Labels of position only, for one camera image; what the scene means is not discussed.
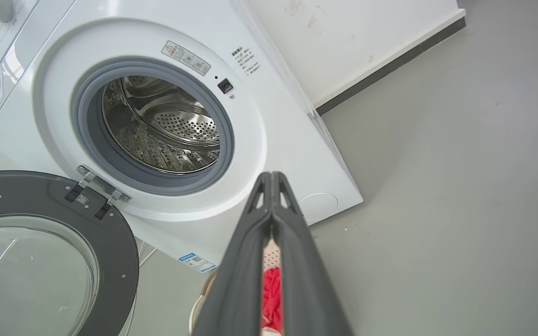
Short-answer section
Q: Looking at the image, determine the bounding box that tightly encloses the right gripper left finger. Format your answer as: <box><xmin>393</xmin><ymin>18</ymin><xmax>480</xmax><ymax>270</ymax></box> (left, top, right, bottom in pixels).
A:
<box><xmin>193</xmin><ymin>172</ymin><xmax>274</xmax><ymax>336</ymax></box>

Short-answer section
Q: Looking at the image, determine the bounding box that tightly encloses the grey warning label sticker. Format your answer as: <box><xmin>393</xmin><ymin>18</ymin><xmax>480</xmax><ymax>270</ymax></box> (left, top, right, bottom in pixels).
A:
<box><xmin>161</xmin><ymin>40</ymin><xmax>212</xmax><ymax>77</ymax></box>

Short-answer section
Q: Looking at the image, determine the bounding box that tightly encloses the round white filter cover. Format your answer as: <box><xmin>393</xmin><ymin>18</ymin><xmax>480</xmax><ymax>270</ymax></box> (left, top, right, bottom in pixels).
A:
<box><xmin>298</xmin><ymin>192</ymin><xmax>339</xmax><ymax>222</ymax></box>

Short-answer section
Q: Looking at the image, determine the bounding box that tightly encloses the metal door hinge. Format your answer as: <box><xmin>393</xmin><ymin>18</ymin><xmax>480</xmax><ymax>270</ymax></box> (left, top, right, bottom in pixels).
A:
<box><xmin>65</xmin><ymin>164</ymin><xmax>132</xmax><ymax>221</ymax></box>

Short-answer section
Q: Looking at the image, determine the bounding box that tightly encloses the printed text notice sticker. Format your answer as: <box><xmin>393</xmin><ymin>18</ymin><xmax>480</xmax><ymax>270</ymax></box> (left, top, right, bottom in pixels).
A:
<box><xmin>230</xmin><ymin>46</ymin><xmax>262</xmax><ymax>77</ymax></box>

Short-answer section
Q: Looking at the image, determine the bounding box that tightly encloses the red garment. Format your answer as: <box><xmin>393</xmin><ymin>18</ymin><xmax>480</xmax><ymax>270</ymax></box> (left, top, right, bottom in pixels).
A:
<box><xmin>262</xmin><ymin>267</ymin><xmax>283</xmax><ymax>333</ymax></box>

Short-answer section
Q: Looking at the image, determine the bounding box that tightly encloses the perforated steel washer drum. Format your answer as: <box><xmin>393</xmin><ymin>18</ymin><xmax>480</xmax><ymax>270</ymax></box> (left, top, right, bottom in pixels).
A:
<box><xmin>102</xmin><ymin>76</ymin><xmax>220</xmax><ymax>175</ymax></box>

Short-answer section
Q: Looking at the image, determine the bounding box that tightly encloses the blue energy label sticker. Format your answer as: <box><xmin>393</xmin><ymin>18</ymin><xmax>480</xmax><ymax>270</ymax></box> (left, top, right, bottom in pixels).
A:
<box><xmin>178</xmin><ymin>252</ymin><xmax>217</xmax><ymax>273</ymax></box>

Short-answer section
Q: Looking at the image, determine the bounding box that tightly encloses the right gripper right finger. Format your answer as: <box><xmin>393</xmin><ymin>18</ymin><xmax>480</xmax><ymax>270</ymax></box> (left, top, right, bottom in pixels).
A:
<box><xmin>273</xmin><ymin>172</ymin><xmax>354</xmax><ymax>336</ymax></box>

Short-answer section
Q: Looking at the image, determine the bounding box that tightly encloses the white woven laundry basket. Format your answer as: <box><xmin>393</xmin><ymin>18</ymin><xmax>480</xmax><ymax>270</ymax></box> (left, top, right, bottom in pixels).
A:
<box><xmin>189</xmin><ymin>239</ymin><xmax>283</xmax><ymax>336</ymax></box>

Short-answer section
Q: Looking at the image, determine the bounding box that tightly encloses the white floor cable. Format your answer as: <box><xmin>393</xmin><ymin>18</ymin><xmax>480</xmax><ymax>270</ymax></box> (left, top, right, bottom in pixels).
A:
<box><xmin>136</xmin><ymin>240</ymin><xmax>158</xmax><ymax>269</ymax></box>

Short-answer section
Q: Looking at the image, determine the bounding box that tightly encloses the round black glass washer door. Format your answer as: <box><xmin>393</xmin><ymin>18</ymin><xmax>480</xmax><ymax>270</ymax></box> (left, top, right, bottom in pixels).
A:
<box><xmin>0</xmin><ymin>170</ymin><xmax>140</xmax><ymax>336</ymax></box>

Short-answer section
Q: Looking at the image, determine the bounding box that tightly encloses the white front-load washing machine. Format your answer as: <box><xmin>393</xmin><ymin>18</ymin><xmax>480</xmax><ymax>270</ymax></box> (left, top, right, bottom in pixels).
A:
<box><xmin>0</xmin><ymin>0</ymin><xmax>364</xmax><ymax>273</ymax></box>

